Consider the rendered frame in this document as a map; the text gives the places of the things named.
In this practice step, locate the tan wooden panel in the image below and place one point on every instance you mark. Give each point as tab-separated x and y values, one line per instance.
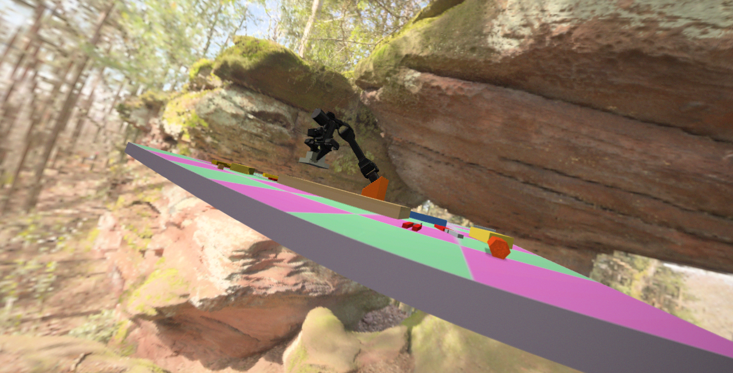
345	197

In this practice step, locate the orange-handled awl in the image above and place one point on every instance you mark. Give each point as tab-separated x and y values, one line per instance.
498	247

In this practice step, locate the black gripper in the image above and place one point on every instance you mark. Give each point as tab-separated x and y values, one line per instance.
325	144

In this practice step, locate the blue rectangular tray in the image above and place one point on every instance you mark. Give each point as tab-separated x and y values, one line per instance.
428	218

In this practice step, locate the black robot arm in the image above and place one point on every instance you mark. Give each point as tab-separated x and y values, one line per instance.
328	120

